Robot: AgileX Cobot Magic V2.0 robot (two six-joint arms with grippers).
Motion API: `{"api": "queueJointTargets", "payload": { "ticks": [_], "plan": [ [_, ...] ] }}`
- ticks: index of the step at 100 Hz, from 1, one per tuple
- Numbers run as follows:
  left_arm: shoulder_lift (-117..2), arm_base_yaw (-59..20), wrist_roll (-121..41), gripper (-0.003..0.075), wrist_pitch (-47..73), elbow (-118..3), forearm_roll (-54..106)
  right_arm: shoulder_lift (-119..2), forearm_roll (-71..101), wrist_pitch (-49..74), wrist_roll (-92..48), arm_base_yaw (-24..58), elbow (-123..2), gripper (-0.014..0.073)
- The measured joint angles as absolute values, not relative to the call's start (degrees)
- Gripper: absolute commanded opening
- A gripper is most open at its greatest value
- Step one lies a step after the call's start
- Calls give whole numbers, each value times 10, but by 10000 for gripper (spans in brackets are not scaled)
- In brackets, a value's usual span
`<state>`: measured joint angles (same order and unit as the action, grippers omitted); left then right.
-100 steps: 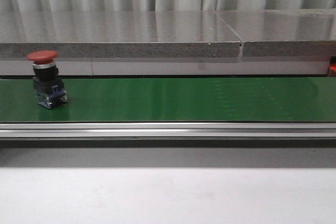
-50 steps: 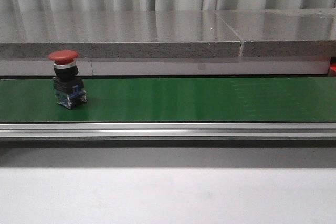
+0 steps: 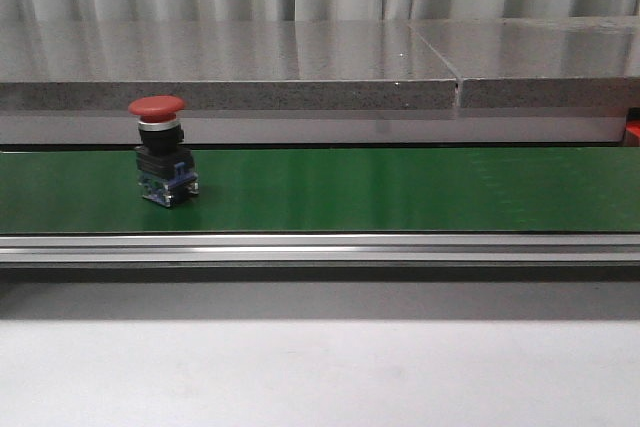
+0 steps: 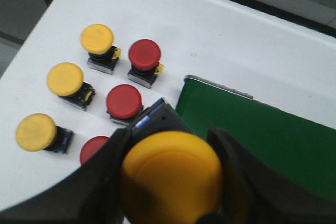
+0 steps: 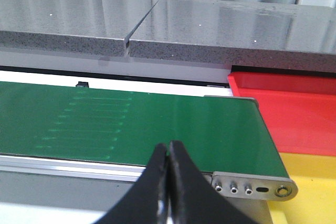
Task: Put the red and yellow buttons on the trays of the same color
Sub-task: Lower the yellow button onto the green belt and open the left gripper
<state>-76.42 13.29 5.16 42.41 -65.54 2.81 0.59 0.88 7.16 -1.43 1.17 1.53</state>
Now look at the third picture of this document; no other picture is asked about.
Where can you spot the red mushroom push button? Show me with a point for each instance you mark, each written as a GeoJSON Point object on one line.
{"type": "Point", "coordinates": [166, 168]}

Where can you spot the green conveyor belt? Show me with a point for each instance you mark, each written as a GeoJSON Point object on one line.
{"type": "Point", "coordinates": [557, 189]}

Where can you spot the white base panel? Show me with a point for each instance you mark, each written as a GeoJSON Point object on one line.
{"type": "Point", "coordinates": [321, 127]}

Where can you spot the grey stone slab left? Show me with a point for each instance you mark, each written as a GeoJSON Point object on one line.
{"type": "Point", "coordinates": [217, 66]}

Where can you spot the grey stone slab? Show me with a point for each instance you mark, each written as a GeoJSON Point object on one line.
{"type": "Point", "coordinates": [217, 66]}
{"type": "Point", "coordinates": [588, 63]}

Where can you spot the grey stone slab right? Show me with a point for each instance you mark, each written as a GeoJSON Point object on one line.
{"type": "Point", "coordinates": [588, 63]}

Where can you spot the red plastic tray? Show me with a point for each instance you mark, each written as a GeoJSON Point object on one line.
{"type": "Point", "coordinates": [632, 134]}

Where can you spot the aluminium conveyor side rail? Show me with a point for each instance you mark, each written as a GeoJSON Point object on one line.
{"type": "Point", "coordinates": [388, 249]}

